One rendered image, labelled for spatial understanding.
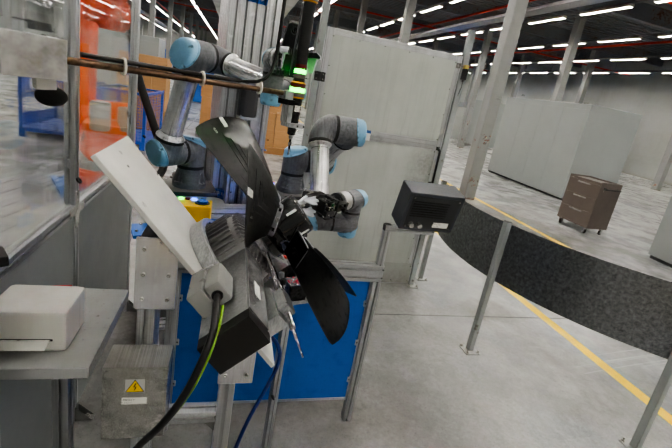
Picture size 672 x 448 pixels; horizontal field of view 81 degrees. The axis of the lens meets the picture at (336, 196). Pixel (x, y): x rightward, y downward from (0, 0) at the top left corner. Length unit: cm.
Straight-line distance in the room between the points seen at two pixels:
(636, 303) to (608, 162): 890
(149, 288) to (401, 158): 248
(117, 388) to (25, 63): 77
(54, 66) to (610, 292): 255
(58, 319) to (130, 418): 32
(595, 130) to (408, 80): 806
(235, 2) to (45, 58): 131
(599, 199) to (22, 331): 744
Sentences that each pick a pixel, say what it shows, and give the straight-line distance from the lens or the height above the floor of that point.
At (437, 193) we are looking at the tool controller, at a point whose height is 123.
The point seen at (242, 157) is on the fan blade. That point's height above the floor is 135.
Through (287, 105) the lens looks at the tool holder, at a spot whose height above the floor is 151.
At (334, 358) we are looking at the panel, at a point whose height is 36.
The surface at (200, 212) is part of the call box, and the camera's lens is 157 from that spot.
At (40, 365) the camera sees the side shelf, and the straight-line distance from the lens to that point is 119.
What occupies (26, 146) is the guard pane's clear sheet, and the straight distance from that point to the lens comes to 142.
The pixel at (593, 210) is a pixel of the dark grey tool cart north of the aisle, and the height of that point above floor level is 43.
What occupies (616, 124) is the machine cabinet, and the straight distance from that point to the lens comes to 1129.
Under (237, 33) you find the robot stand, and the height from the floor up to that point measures 175.
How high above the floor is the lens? 158
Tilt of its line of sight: 15 degrees down
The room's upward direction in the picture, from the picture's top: 10 degrees clockwise
